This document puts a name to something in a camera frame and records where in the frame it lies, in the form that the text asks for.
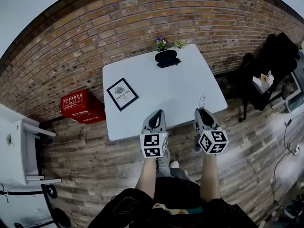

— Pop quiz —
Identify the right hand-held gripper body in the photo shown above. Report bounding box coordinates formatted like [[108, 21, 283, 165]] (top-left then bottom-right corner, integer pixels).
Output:
[[195, 126, 229, 156]]

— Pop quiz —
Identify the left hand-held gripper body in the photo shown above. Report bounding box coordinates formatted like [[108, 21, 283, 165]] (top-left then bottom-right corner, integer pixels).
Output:
[[139, 129, 169, 159]]

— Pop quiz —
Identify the black glasses case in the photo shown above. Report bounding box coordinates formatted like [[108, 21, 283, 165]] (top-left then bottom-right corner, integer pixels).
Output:
[[154, 50, 182, 69]]

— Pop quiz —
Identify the person's left forearm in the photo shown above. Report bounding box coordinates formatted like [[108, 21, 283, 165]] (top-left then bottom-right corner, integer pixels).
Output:
[[134, 157, 158, 199]]

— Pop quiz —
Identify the person's right forearm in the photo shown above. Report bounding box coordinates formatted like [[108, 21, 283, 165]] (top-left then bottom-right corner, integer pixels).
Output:
[[199, 153, 220, 203]]

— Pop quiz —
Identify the person's grey trouser leg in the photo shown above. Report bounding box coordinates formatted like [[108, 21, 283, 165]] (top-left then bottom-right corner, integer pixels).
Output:
[[156, 148, 190, 181]]

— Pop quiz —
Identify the white table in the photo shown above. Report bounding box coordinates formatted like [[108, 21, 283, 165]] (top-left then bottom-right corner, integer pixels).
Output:
[[102, 43, 228, 142]]

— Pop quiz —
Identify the small open paper box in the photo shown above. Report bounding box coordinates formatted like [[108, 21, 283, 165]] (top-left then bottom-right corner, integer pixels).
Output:
[[252, 71, 276, 93]]

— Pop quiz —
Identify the red fire equipment box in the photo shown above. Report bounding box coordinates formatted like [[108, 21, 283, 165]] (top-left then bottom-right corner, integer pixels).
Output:
[[60, 89, 106, 125]]

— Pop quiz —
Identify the purple flower potted plant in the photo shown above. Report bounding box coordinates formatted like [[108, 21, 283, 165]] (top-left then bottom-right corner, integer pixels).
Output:
[[155, 37, 170, 52]]

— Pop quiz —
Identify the small green-white potted plant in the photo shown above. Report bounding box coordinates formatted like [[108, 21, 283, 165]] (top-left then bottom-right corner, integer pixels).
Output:
[[173, 39, 188, 49]]

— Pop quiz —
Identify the person's black printed shirt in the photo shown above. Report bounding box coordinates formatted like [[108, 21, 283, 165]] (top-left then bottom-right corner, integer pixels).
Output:
[[87, 176, 258, 228]]

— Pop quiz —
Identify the grey desk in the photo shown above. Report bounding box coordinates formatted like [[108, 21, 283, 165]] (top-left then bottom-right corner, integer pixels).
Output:
[[272, 56, 304, 114]]

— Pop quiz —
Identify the black office chair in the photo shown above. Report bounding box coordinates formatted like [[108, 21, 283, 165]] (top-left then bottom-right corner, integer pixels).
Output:
[[237, 32, 299, 123]]

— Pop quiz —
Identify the white cabinet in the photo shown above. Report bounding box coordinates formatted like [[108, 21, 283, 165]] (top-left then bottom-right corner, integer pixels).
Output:
[[0, 103, 62, 185]]

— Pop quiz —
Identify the black picture frame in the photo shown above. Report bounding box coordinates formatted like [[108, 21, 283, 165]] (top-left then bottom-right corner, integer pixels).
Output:
[[106, 77, 140, 112]]

